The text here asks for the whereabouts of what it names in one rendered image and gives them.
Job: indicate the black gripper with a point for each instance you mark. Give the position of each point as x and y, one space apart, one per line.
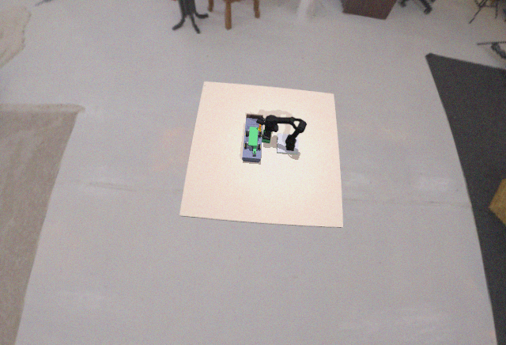
267 134

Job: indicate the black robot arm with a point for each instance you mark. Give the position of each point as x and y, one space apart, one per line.
272 121

